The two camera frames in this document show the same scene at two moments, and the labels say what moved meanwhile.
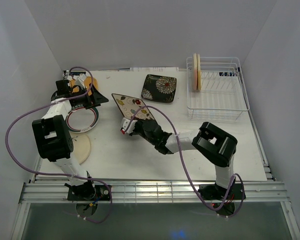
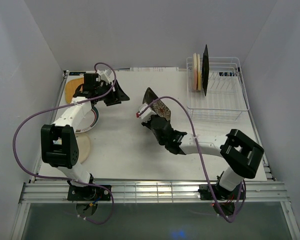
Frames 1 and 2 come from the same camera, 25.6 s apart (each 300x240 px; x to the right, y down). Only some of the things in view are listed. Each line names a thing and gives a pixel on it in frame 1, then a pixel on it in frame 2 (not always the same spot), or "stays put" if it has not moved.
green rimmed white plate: [80, 119] stays put
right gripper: [134, 132] to [148, 123]
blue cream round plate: [82, 146] stays put
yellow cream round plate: [198, 67] stays put
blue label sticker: [76, 73] stays put
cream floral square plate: [129, 106] to [205, 70]
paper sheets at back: [154, 69] stays put
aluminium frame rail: [153, 193] stays put
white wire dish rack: [223, 95] stays put
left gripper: [98, 98] to [117, 96]
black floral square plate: [159, 88] to [159, 107]
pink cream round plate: [195, 72] stays put
